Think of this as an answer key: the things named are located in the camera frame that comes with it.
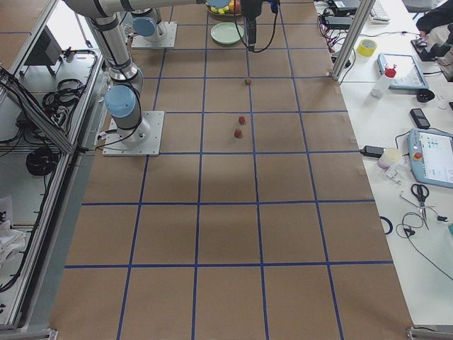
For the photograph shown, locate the light green plate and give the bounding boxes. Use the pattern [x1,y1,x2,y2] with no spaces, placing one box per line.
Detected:
[210,22,244,45]

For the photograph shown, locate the wicker fruit basket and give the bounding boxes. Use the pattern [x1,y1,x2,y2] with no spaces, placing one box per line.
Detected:
[206,1,241,17]

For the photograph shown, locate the yellow banana bunch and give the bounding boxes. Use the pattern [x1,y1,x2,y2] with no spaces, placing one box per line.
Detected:
[207,4,234,16]

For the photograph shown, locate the yellow tape roll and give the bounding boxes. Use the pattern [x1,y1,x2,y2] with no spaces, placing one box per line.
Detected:
[357,39,377,57]

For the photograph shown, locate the white bottle red cap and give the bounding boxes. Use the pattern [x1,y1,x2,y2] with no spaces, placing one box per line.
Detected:
[370,64,396,98]

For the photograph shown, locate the upper blue teach pendant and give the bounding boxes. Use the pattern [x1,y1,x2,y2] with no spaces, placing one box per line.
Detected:
[377,53,429,91]

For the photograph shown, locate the blue teach pendant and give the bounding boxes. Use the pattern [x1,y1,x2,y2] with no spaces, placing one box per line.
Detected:
[407,128,452,188]
[377,53,429,91]

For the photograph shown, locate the black power adapter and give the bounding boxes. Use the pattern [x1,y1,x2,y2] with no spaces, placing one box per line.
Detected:
[360,145,385,159]

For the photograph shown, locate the black round object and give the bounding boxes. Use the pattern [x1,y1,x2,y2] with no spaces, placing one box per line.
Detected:
[416,89,435,103]

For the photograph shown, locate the white paper cup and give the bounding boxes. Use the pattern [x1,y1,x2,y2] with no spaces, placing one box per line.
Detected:
[377,147,402,170]

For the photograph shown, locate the black phone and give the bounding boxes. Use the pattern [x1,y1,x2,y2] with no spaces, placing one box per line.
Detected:
[410,108,430,130]

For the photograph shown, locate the grey control box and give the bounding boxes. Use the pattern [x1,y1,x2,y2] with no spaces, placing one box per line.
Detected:
[24,25,62,76]

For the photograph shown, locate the lower blue teach pendant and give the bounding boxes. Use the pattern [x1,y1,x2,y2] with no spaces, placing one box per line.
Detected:
[407,128,452,188]

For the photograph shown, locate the black scissors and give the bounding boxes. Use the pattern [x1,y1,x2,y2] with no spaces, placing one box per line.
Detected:
[411,183,430,230]

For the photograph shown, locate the blue tape roll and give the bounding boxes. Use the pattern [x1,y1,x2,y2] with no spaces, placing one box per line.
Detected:
[379,216,394,235]

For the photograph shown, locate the aluminium frame post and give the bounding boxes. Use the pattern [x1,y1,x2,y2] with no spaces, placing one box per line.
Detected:
[331,0,375,81]

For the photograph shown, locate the aluminium side frame rail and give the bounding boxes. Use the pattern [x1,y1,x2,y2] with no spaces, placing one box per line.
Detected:
[1,50,107,331]

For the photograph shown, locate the coiled black cables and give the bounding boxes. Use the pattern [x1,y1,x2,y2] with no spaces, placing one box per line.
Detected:
[25,147,59,177]

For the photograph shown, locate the black thin wire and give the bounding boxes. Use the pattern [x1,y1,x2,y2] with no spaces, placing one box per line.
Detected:
[395,211,453,284]

